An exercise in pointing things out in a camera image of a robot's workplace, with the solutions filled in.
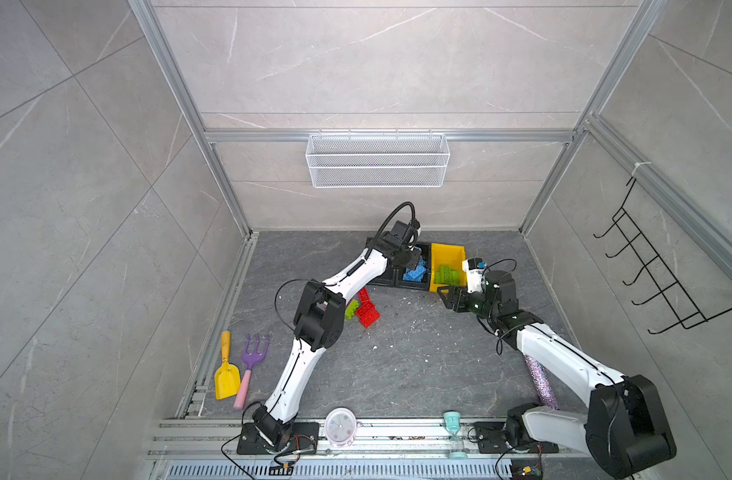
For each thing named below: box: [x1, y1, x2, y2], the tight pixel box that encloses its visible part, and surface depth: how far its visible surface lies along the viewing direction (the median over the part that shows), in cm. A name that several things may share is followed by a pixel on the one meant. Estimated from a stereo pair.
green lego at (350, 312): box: [345, 299, 359, 320], surface depth 97 cm
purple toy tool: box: [234, 334, 270, 410], surface depth 86 cm
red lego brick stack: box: [356, 287, 380, 329], surface depth 97 cm
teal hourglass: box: [444, 410, 467, 460], surface depth 75 cm
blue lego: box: [403, 256, 427, 283], surface depth 103 cm
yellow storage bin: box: [429, 243, 467, 292], surface depth 103 cm
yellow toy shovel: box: [214, 330, 240, 400], surface depth 83 cm
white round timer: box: [324, 407, 361, 447], surface depth 75 cm
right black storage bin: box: [395, 242, 431, 291], surface depth 103 cm
